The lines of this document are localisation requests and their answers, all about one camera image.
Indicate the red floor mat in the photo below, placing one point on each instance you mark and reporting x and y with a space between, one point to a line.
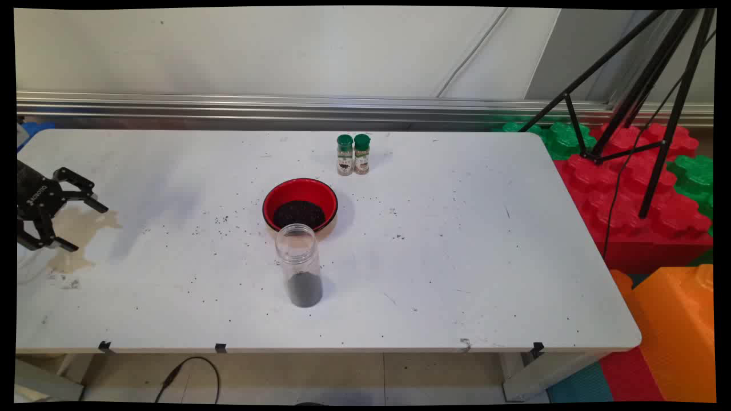
628 377

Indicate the green foam block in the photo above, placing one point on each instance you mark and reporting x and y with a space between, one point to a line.
694 177

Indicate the black seeds pile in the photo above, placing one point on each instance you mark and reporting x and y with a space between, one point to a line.
305 291
300 211

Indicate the orange foam block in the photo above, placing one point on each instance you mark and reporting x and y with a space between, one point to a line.
674 337

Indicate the red bowl with black rim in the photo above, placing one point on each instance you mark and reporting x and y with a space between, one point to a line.
300 189

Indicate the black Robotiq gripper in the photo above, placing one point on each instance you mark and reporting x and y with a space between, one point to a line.
33 194

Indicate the clear plastic jar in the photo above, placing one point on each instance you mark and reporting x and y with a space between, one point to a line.
297 251

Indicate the aluminium rail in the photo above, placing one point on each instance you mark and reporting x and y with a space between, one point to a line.
285 108

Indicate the teal floor mat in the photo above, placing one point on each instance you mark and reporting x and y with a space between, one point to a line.
579 385

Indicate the green-capped spice bottle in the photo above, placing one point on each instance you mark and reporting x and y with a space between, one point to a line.
344 157
361 155

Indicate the black tripod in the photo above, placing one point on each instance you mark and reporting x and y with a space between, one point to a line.
651 74

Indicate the blue foam block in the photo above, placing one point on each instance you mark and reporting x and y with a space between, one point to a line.
37 132

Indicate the white table leg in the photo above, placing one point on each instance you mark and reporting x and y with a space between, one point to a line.
51 382
542 374

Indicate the red and green foam mat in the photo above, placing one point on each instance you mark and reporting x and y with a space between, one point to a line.
562 140

